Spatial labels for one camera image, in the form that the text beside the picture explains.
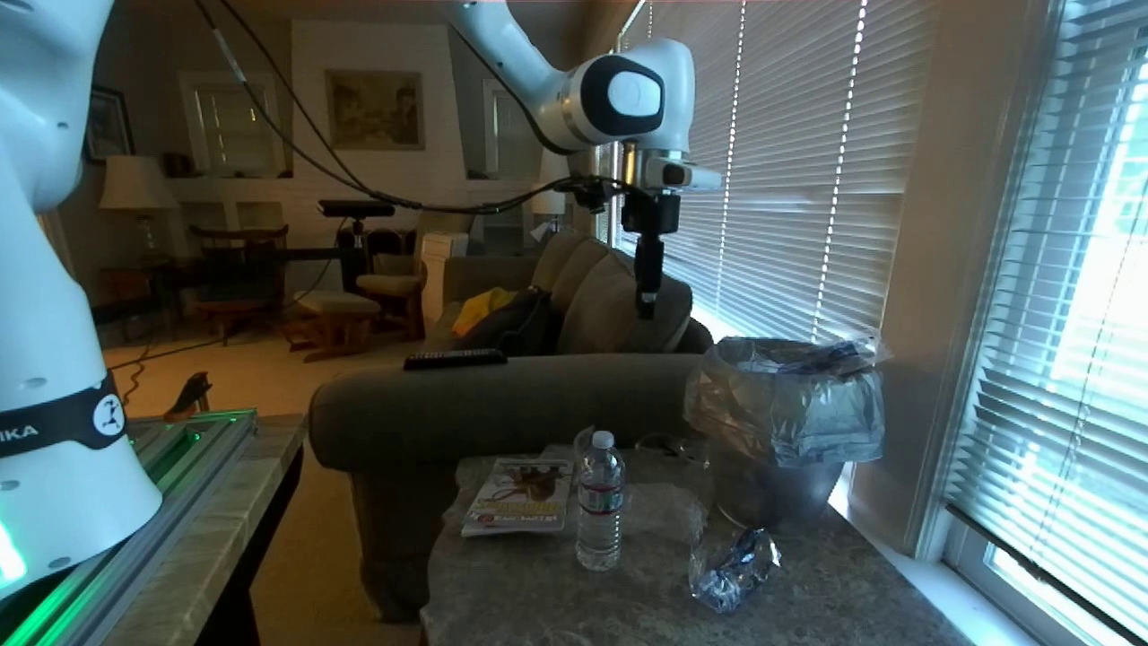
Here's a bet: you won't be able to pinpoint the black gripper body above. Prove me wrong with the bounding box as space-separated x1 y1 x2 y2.
617 186 687 243

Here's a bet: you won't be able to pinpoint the translucent grey trash liner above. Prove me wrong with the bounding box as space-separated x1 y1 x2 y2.
682 333 890 478

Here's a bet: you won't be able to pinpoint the blue and clear wrapper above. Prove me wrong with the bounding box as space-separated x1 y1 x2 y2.
687 524 786 621

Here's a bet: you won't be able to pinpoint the white table lamp shade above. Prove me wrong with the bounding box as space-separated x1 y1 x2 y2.
528 186 573 223

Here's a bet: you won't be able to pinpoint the black throw pillow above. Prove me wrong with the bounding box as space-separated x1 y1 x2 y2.
479 289 568 359

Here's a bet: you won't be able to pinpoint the wide white window blinds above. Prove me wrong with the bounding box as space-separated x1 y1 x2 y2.
613 0 938 363

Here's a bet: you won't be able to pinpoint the yellow cloth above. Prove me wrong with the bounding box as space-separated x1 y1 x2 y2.
450 283 518 350

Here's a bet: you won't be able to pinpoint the tan fabric sofa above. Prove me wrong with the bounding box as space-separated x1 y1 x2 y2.
307 227 717 626

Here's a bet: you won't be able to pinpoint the black remote control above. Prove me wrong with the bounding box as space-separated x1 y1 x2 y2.
403 344 513 374

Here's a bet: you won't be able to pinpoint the clear plastic water bottle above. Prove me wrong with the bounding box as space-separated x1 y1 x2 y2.
572 428 633 575

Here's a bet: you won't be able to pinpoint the clear plastic sheet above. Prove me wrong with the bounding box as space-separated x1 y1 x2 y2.
622 469 716 550

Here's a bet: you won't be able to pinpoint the glossy picture magazine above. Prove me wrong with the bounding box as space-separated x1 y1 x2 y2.
460 454 582 538

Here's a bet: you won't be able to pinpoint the wooden armchair with cushion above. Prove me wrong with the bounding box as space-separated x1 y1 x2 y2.
285 248 431 368

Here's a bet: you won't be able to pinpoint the narrow white window blinds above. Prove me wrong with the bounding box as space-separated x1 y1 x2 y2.
944 0 1148 642

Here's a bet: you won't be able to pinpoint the framed wall painting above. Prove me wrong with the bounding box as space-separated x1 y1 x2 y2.
322 70 431 156

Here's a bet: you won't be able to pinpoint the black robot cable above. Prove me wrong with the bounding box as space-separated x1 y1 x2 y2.
195 0 582 223

